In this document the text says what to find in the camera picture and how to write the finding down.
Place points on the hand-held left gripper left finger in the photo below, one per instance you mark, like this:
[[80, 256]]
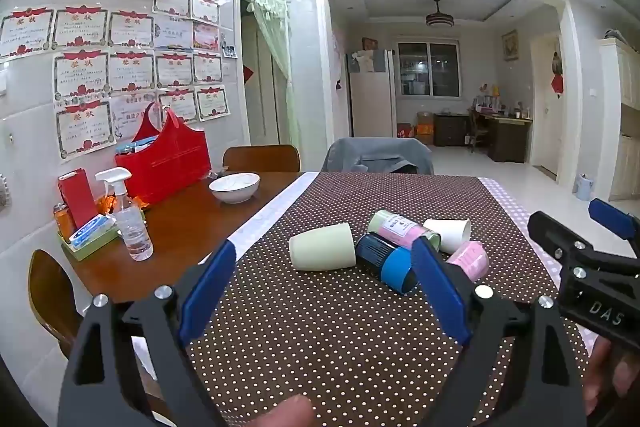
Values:
[[207, 292]]

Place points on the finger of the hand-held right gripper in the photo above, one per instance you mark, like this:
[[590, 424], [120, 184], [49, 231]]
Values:
[[611, 217], [552, 232]]

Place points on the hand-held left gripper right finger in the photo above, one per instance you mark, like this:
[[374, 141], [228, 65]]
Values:
[[440, 292]]

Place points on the white cup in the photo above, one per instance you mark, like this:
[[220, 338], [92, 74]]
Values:
[[447, 233]]

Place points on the dark blue cup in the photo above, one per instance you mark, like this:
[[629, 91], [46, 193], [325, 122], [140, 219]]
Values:
[[387, 263]]

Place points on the pink and green cup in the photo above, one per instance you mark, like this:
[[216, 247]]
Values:
[[400, 228]]

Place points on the pale green cup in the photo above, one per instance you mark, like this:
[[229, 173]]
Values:
[[322, 252]]

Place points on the person's right hand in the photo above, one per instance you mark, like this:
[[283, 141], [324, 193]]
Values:
[[617, 374]]

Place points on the person's left hand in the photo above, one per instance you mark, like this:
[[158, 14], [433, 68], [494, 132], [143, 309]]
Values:
[[282, 413]]

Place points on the small waste bin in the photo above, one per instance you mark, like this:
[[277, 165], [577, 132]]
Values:
[[586, 188]]

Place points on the white cabinet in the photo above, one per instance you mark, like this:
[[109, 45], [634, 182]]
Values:
[[622, 122]]

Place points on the clear spray bottle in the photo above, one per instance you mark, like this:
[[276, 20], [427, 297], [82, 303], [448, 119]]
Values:
[[131, 227]]

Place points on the dark wooden desk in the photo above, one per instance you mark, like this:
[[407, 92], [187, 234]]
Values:
[[507, 137]]

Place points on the white bowl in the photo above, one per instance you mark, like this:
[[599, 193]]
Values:
[[234, 187]]

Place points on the white door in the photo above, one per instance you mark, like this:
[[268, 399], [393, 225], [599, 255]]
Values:
[[546, 117]]

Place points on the brown dotted tablecloth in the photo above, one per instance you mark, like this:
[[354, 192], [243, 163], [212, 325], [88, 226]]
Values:
[[325, 332]]

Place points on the dark wooden desk chair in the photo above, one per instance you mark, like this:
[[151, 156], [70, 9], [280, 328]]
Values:
[[479, 129]]

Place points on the blue and white packet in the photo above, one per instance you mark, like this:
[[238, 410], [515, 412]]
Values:
[[92, 231]]

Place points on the green tray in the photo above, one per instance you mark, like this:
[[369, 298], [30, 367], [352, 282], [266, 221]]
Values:
[[82, 252]]

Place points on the red felt bag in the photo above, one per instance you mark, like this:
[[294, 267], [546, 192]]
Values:
[[165, 164]]

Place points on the red door decoration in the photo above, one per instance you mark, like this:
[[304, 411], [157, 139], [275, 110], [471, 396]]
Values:
[[556, 82]]

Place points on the red box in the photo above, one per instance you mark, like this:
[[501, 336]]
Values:
[[77, 197]]

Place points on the cardboard box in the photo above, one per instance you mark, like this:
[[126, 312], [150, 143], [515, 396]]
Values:
[[425, 127]]

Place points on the window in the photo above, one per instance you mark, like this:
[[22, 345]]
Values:
[[429, 69]]

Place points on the white refrigerator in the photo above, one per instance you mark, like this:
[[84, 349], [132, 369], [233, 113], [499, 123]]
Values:
[[370, 97]]

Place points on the ceiling lamp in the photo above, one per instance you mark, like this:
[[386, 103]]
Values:
[[439, 18]]

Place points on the green lace curtain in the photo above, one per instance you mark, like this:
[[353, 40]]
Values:
[[275, 32]]

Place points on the framed wall picture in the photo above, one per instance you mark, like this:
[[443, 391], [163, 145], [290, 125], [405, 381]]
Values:
[[509, 45]]

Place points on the wall of certificates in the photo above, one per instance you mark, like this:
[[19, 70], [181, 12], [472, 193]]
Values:
[[125, 67]]

